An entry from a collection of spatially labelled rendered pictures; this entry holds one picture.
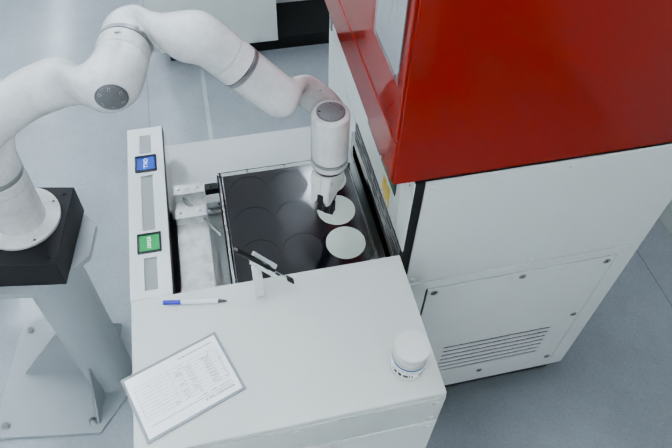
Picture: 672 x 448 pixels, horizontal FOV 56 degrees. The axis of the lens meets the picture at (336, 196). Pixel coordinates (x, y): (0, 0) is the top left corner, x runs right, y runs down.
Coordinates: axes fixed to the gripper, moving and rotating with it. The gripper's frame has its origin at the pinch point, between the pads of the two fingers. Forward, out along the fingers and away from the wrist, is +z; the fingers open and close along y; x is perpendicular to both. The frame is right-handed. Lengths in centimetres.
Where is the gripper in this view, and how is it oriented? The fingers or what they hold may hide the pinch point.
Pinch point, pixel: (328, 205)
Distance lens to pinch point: 156.8
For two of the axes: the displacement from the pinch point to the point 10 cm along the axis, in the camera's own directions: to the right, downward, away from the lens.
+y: -3.9, 7.0, -5.9
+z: -0.3, 6.4, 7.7
